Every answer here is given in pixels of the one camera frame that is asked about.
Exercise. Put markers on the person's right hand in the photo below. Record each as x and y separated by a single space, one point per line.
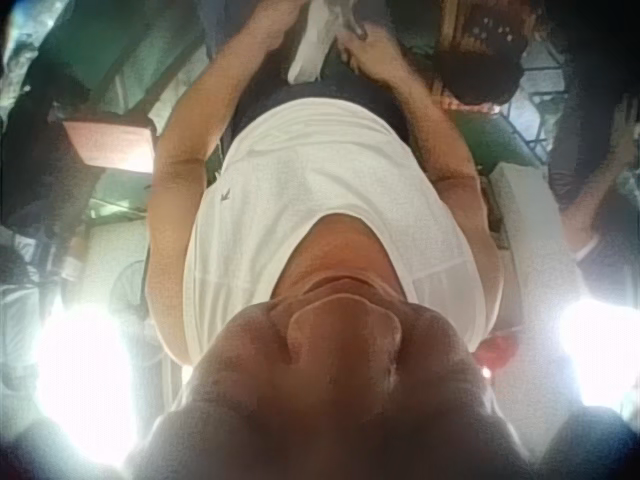
380 55

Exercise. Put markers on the person's left hand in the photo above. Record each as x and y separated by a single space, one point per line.
275 22

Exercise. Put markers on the white cloth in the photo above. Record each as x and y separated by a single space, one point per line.
312 50

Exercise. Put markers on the person's legs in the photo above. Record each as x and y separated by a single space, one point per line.
350 90

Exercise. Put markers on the heap of green fabric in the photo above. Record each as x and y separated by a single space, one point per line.
135 65

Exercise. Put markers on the pink box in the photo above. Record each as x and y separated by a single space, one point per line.
110 145

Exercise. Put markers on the red object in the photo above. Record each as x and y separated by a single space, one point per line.
495 349

